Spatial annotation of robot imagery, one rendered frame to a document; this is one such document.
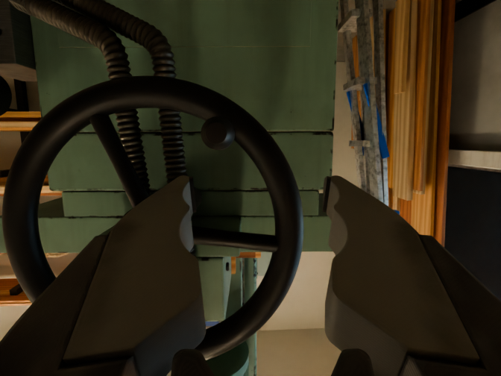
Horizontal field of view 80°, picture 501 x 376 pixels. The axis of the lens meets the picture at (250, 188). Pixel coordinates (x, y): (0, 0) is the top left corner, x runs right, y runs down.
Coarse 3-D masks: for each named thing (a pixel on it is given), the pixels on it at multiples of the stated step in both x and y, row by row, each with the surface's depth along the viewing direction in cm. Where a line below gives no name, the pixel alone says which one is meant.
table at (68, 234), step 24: (0, 216) 48; (48, 216) 47; (72, 216) 47; (96, 216) 47; (120, 216) 47; (192, 216) 47; (216, 216) 47; (240, 216) 47; (264, 216) 47; (312, 216) 47; (0, 240) 48; (48, 240) 48; (72, 240) 48; (312, 240) 48
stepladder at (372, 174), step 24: (360, 0) 110; (360, 24) 113; (360, 48) 115; (360, 72) 131; (384, 72) 114; (360, 96) 134; (384, 96) 116; (360, 120) 135; (384, 120) 117; (360, 144) 122; (384, 144) 119; (360, 168) 134; (384, 168) 120; (384, 192) 122
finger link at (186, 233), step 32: (160, 192) 11; (192, 192) 12; (128, 224) 9; (160, 224) 9; (128, 256) 8; (160, 256) 8; (192, 256) 8; (96, 288) 7; (128, 288) 7; (160, 288) 7; (192, 288) 7; (96, 320) 6; (128, 320) 6; (160, 320) 6; (192, 320) 7; (96, 352) 6; (128, 352) 6; (160, 352) 6
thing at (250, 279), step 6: (246, 258) 85; (252, 258) 85; (246, 264) 85; (252, 264) 85; (246, 270) 85; (252, 270) 85; (246, 276) 85; (252, 276) 85; (246, 282) 86; (252, 282) 86; (246, 288) 86; (252, 288) 86; (246, 294) 86; (252, 294) 86; (246, 300) 86; (252, 336) 88; (252, 342) 89; (252, 348) 89; (252, 354) 89; (252, 360) 89; (252, 366) 90; (252, 372) 90
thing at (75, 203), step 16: (64, 192) 47; (80, 192) 47; (96, 192) 47; (112, 192) 47; (208, 192) 47; (224, 192) 47; (240, 192) 47; (256, 192) 47; (304, 192) 47; (64, 208) 47; (80, 208) 47; (96, 208) 47; (112, 208) 47; (128, 208) 47; (208, 208) 47; (224, 208) 47; (240, 208) 47; (256, 208) 47; (272, 208) 47; (304, 208) 47
